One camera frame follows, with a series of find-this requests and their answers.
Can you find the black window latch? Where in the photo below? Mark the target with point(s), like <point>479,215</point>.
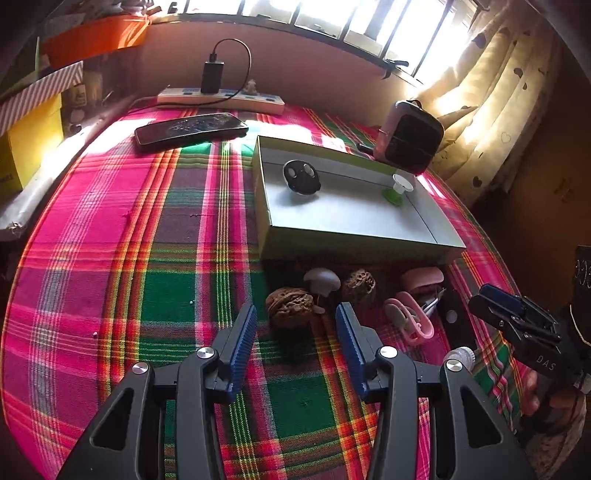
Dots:
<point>392,65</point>

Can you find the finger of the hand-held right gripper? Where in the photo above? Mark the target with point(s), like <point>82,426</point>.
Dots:
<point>485,307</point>
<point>501,294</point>

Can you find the white mushroom-shaped knob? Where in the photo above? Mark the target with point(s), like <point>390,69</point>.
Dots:
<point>322,278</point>

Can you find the black rectangular case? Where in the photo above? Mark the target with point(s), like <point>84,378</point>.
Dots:
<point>455,332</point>

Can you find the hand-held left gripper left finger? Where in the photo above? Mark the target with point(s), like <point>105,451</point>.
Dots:
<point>242,346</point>

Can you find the white metal clip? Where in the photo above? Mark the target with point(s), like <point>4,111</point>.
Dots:
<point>434,302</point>

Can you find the white bottle cap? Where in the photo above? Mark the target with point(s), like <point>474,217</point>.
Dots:
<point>461,356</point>

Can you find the pink stapler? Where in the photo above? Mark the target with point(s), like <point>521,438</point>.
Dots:
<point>422,277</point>

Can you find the person's right hand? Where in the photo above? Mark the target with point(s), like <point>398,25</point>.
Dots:
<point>531,392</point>

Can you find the pink black small heater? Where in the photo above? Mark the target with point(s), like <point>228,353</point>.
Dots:
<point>408,138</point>

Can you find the window with metal bars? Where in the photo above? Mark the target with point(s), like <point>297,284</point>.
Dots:
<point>295,14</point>

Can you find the black oval disc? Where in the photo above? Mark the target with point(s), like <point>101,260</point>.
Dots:
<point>300,177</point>

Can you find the pitted brown walnut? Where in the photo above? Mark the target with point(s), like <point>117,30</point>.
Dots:
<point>359,284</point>

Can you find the cream heart print curtain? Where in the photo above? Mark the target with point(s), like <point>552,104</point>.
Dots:
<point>498,92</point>

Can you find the orange box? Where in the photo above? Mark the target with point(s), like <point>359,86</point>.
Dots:
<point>92,41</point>

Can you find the wrinkled brown walnut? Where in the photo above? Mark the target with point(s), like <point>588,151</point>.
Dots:
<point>290,307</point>

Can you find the white green suction cup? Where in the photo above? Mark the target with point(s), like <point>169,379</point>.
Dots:
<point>400,183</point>

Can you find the pink carabiner clip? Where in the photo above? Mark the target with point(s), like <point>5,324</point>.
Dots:
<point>396,316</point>

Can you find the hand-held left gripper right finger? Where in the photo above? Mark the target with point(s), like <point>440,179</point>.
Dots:
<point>348,346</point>

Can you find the black charger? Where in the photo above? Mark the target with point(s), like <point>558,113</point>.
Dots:
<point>212,76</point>

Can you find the black smartphone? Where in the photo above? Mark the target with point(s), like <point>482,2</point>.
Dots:
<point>189,129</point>

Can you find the striped box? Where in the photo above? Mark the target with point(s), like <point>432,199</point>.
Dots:
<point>37,92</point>

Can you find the green white cardboard box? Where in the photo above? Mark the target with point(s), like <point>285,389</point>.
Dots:
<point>360,217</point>

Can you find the beige plug adapter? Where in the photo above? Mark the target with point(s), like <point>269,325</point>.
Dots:
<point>250,86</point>

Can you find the white power strip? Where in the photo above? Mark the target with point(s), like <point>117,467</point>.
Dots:
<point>258,102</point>

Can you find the pink green plaid tablecloth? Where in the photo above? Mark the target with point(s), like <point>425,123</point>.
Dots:
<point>138,230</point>

